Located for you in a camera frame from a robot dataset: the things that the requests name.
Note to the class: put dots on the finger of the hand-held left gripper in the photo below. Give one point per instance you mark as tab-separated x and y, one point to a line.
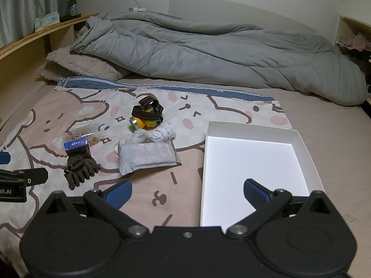
34	176
4	157

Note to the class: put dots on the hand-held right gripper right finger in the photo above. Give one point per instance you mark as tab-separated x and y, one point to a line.
256	194

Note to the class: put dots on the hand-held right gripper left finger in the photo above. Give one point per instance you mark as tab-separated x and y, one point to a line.
118	194

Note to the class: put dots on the white cardboard box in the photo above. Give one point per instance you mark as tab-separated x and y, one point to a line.
249	162

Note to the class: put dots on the dark brown hair claw clip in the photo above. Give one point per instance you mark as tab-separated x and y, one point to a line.
81	168

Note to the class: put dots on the grey plastic packet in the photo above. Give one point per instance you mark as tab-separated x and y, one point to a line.
147	156

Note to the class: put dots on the blue and red card box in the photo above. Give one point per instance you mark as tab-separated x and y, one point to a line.
76	146

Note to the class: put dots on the clear bag of rubber bands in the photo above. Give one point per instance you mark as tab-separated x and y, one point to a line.
88	136

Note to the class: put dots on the cartoon bear printed blanket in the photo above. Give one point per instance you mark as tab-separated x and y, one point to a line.
150	179

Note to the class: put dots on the wooden headboard shelf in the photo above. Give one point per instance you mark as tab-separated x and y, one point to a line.
17	72

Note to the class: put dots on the bed with beige sheet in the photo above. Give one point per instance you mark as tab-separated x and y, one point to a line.
333	139

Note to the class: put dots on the beige fluffy pillow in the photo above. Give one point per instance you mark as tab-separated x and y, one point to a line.
75	63

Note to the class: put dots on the soft tissue pack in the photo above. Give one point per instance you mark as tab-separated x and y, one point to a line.
47	20

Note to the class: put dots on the grey curtain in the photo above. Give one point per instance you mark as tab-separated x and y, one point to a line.
26	11

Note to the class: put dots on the grey quilted duvet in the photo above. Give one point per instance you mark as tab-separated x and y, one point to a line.
203	52

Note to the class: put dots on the green glass bottle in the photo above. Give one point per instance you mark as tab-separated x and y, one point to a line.
72	4

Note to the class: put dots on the pink crumpled clothes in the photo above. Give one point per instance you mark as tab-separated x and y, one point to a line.
356	42

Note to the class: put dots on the white power strip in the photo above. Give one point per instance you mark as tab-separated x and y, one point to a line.
138	9

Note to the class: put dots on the white headboard panel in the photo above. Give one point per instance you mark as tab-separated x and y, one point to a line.
232	8

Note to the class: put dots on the cream wall shelf niche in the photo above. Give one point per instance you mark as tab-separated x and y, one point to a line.
349	27

